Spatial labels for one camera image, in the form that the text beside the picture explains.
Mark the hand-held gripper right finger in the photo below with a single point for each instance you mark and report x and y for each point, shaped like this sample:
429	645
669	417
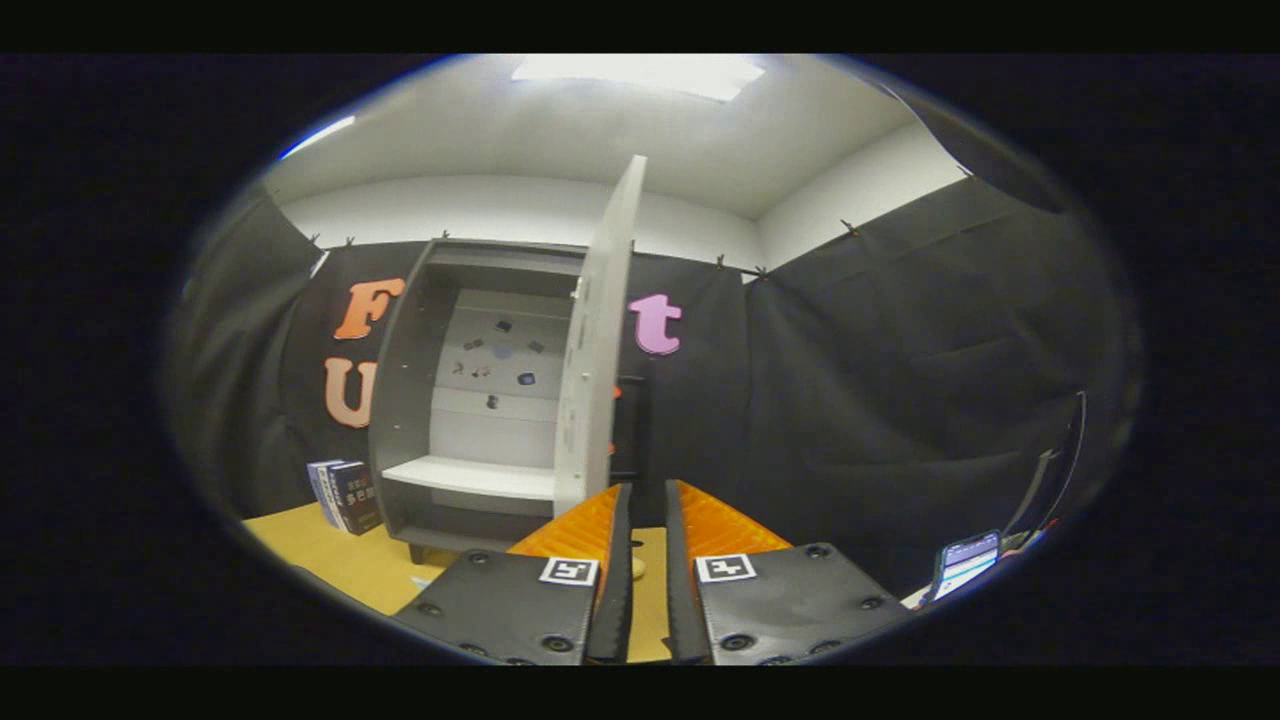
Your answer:
682	610

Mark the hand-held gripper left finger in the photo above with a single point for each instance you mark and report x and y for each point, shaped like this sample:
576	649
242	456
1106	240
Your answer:
615	600

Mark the white cabinet door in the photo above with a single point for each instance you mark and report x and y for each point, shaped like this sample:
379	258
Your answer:
595	350

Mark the white cabinet shelf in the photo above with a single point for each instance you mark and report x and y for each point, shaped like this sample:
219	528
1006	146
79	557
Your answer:
470	476

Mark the dark navy book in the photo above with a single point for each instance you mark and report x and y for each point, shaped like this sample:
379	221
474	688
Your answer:
358	497

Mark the smartphone with lit screen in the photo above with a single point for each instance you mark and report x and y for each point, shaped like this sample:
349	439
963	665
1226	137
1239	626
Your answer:
968	565

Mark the grey cabinet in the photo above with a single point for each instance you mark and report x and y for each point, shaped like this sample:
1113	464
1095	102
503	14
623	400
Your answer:
400	400

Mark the white spine book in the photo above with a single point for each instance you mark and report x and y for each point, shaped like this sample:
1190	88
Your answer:
324	495

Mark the black backdrop cloth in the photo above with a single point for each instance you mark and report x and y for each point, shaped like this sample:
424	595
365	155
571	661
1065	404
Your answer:
900	350

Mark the black phone stand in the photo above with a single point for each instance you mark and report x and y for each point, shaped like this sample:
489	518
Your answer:
1032	485

